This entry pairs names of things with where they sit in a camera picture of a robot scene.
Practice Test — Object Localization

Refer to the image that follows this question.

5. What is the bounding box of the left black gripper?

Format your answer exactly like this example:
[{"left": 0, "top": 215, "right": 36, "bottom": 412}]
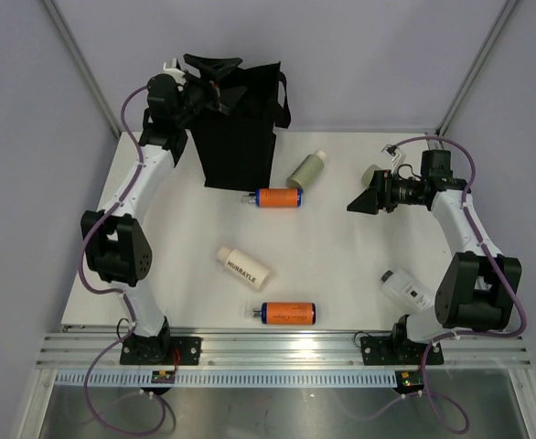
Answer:
[{"left": 172, "top": 56, "right": 244, "bottom": 128}]

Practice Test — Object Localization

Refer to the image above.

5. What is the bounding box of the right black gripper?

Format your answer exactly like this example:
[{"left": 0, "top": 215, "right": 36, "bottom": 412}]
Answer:
[{"left": 347, "top": 170, "right": 424, "bottom": 216}]

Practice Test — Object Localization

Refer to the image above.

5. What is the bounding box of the green bottle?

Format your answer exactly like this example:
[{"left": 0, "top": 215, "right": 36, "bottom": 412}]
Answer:
[
  {"left": 361, "top": 165, "right": 381, "bottom": 187},
  {"left": 285, "top": 150, "right": 327, "bottom": 191}
]

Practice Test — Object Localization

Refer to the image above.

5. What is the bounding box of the white translucent bottle grey cap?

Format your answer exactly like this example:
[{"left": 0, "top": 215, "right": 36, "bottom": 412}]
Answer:
[{"left": 381, "top": 269, "right": 434, "bottom": 314}]

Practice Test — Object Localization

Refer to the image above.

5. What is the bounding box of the orange blue pump bottle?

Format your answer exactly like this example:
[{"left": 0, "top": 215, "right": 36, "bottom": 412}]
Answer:
[
  {"left": 244, "top": 302, "right": 316, "bottom": 326},
  {"left": 241, "top": 188, "right": 303, "bottom": 209}
]

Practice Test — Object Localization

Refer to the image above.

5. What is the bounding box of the cream Murrayle bottle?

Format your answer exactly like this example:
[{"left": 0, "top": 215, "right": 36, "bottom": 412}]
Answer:
[{"left": 216, "top": 246, "right": 273, "bottom": 291}]

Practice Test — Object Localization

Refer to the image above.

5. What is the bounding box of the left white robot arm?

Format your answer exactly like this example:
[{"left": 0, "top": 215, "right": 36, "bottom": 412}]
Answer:
[{"left": 78, "top": 54, "right": 246, "bottom": 365}]

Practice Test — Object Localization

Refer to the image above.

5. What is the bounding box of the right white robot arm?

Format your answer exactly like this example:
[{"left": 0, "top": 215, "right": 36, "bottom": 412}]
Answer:
[{"left": 348, "top": 150, "right": 521, "bottom": 365}]

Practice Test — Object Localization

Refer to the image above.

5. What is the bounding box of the black canvas bag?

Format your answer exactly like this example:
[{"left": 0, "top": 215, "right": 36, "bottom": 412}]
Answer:
[{"left": 188, "top": 62, "right": 291, "bottom": 192}]

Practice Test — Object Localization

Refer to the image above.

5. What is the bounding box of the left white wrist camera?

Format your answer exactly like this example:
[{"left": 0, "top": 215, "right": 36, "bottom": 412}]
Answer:
[{"left": 163, "top": 58, "right": 186, "bottom": 84}]

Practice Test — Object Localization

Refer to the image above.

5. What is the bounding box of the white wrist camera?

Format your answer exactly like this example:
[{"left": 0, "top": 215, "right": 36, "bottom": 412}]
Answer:
[
  {"left": 381, "top": 145, "right": 406, "bottom": 174},
  {"left": 163, "top": 58, "right": 186, "bottom": 84}
]

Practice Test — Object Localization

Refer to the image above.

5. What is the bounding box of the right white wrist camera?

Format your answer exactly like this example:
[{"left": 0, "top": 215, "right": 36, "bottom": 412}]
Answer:
[{"left": 381, "top": 145, "right": 406, "bottom": 174}]

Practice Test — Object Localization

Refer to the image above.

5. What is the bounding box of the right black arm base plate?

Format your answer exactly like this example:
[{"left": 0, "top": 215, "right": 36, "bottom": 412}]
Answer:
[{"left": 356, "top": 335, "right": 427, "bottom": 366}]

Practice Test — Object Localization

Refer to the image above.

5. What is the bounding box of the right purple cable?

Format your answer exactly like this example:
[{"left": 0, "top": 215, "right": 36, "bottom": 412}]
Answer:
[{"left": 340, "top": 135, "right": 529, "bottom": 434}]

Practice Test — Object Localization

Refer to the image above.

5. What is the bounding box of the left aluminium frame post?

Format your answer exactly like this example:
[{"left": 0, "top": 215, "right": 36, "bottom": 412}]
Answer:
[{"left": 38, "top": 0, "right": 122, "bottom": 139}]

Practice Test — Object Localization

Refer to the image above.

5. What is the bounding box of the aluminium frame post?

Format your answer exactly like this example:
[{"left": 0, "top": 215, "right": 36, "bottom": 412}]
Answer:
[
  {"left": 434, "top": 0, "right": 522, "bottom": 136},
  {"left": 38, "top": 0, "right": 122, "bottom": 139}
]

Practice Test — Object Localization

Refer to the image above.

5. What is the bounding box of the right aluminium frame post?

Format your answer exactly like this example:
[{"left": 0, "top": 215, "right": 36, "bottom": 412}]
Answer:
[{"left": 434, "top": 0, "right": 522, "bottom": 136}]

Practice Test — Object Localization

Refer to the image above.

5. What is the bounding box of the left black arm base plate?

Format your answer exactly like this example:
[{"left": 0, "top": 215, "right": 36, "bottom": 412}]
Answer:
[{"left": 119, "top": 336, "right": 202, "bottom": 366}]

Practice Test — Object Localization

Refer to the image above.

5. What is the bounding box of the aluminium front rail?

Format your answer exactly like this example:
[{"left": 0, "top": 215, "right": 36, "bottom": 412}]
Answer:
[{"left": 35, "top": 327, "right": 531, "bottom": 370}]

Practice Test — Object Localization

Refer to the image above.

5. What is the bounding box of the white slotted cable duct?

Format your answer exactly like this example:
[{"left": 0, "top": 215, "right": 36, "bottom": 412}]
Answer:
[{"left": 55, "top": 369, "right": 397, "bottom": 388}]

